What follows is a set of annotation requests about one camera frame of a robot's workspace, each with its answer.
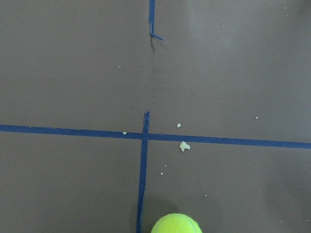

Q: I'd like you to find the white foam crumb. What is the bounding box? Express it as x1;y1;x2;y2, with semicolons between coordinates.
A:
179;141;190;152

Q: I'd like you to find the yellow tennis ball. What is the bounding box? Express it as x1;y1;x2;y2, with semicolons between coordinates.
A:
151;213;202;233

